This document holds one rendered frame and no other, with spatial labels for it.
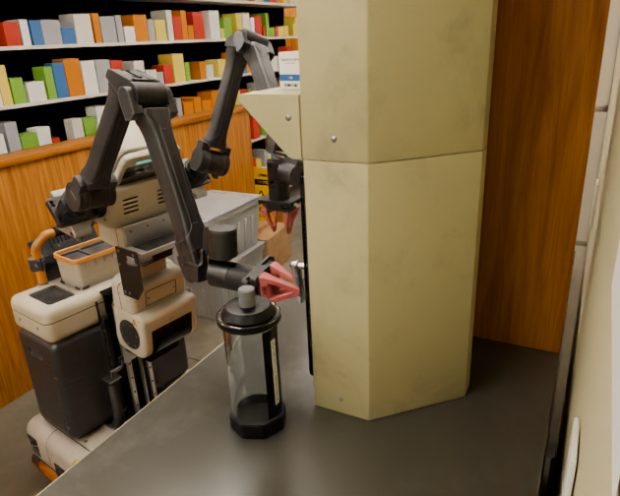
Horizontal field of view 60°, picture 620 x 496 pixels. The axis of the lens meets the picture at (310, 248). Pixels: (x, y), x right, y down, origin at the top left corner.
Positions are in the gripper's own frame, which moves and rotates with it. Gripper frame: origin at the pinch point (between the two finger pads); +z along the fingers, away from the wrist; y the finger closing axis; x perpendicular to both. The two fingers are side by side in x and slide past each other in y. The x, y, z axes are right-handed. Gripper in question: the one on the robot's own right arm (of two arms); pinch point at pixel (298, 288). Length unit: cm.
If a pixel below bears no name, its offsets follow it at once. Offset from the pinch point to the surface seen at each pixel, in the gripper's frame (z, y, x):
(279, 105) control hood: 1.4, -1.1, -35.2
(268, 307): 2.1, -13.3, -5.2
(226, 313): -3.4, -17.3, -5.4
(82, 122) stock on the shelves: -242, 158, 25
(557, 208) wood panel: 41, 32, -7
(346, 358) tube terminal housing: 12.7, -7.1, 7.5
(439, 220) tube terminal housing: 25.3, 5.1, -15.5
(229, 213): -141, 160, 76
